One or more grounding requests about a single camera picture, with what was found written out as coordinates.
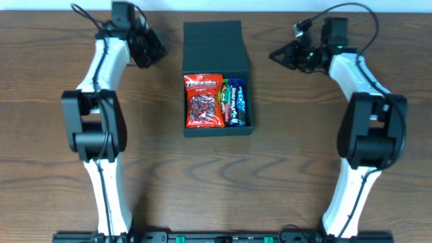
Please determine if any blue Oreo cookie pack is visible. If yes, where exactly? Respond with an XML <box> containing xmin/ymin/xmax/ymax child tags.
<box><xmin>236</xmin><ymin>79</ymin><xmax>246</xmax><ymax>126</ymax></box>

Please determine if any purple Dairy Milk bar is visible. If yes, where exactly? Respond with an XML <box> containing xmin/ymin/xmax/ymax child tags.
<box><xmin>228</xmin><ymin>78</ymin><xmax>241</xmax><ymax>126</ymax></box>

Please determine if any dark green box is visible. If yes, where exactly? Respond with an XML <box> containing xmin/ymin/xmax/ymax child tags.
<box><xmin>182</xmin><ymin>20</ymin><xmax>254</xmax><ymax>138</ymax></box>

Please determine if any green snack bar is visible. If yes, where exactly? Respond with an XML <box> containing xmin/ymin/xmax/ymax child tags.
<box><xmin>220</xmin><ymin>79</ymin><xmax>231</xmax><ymax>126</ymax></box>

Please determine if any red Hacks candy bag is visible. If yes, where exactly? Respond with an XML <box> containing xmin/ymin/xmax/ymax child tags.
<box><xmin>184</xmin><ymin>74</ymin><xmax>225</xmax><ymax>128</ymax></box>

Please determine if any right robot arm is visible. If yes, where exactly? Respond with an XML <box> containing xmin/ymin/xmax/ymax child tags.
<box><xmin>269</xmin><ymin>18</ymin><xmax>407</xmax><ymax>242</ymax></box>

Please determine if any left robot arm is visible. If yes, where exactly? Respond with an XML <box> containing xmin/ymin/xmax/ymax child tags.
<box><xmin>53</xmin><ymin>1</ymin><xmax>167</xmax><ymax>242</ymax></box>

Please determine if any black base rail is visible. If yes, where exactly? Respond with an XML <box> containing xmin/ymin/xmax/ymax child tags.
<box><xmin>52</xmin><ymin>230</ymin><xmax>394</xmax><ymax>243</ymax></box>

